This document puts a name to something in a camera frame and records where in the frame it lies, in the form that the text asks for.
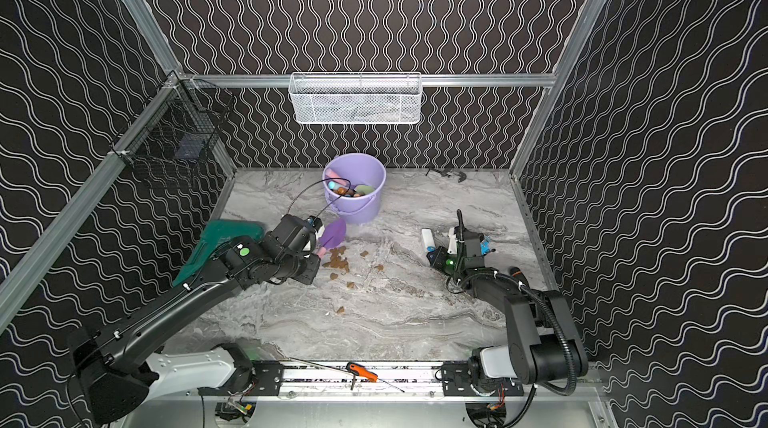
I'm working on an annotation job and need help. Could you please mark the white brush blue handle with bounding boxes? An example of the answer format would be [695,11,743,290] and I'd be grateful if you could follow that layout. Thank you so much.
[421,228,436,253]

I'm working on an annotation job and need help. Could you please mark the small purple trowel pink handle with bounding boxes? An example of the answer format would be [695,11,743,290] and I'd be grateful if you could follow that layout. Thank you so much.
[316,218,347,258]

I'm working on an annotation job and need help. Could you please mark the light green trowel wooden handle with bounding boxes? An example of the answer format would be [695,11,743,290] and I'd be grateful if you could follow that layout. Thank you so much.
[354,184,375,196]

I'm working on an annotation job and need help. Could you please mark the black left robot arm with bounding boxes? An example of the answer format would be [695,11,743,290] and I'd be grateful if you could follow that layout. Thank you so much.
[65,214,323,425]

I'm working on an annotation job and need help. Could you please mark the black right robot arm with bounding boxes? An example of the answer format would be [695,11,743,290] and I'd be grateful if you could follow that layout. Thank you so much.
[426,231,589,396]

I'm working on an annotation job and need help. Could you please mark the brown soil pieces on table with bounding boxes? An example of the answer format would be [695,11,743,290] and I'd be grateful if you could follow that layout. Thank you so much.
[321,246,386,315]

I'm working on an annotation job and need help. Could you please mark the purple plastic bucket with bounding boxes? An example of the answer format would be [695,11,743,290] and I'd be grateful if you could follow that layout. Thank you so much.
[322,153,387,225]

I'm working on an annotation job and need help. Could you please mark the blue tape measure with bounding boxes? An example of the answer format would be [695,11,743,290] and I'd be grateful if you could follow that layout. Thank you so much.
[480,237,496,256]

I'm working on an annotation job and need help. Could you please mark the green plastic tool case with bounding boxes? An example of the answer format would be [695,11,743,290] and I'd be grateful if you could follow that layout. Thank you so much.
[172,219,265,287]

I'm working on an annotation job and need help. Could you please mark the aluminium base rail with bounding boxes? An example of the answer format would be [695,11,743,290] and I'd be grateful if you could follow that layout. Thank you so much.
[119,359,601,403]

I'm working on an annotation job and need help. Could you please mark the orange handled screwdriver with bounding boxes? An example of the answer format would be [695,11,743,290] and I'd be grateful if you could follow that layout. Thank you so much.
[346,362,379,383]

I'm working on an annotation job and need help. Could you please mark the white wire basket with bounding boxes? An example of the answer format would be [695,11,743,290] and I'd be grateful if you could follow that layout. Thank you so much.
[288,72,423,125]

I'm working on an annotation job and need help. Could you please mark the black wire basket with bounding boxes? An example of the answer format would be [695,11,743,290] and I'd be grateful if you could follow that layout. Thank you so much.
[113,71,235,191]

